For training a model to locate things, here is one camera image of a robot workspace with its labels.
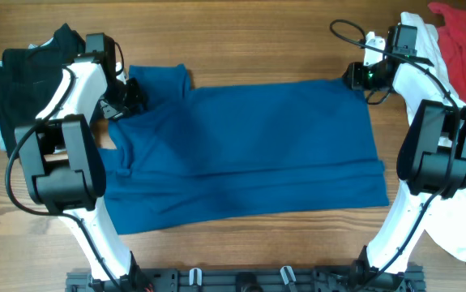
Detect blue polo shirt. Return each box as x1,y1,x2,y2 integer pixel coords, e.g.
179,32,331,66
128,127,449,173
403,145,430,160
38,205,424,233
100,65,389,234

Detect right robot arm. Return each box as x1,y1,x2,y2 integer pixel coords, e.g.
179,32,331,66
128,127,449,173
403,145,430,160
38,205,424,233
343,24,466,291

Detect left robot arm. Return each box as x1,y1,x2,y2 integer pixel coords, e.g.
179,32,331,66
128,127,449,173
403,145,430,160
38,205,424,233
5,33,154,291

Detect black folded shirt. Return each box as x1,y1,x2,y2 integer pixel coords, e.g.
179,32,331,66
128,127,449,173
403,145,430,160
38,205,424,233
0,24,86,155

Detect white shirt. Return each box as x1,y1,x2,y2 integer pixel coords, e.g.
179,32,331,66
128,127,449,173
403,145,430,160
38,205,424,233
393,12,466,262

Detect left black cable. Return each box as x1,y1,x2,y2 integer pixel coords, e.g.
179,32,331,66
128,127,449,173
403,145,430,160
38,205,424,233
4,67,124,292

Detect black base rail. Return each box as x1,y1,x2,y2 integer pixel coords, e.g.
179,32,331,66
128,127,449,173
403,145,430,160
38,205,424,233
65,266,427,292

